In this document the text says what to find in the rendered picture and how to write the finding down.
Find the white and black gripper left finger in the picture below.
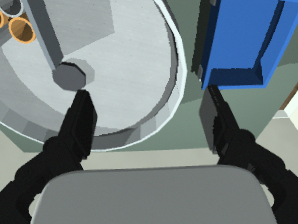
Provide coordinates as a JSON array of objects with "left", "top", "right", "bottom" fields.
[{"left": 0, "top": 89, "right": 98, "bottom": 224}]

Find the bronze bushing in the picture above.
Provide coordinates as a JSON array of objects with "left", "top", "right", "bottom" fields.
[
  {"left": 9, "top": 12, "right": 36, "bottom": 44},
  {"left": 0, "top": 11, "right": 12, "bottom": 28}
]

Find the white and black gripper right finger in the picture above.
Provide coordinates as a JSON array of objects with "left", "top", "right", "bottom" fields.
[{"left": 199, "top": 85, "right": 298, "bottom": 224}]

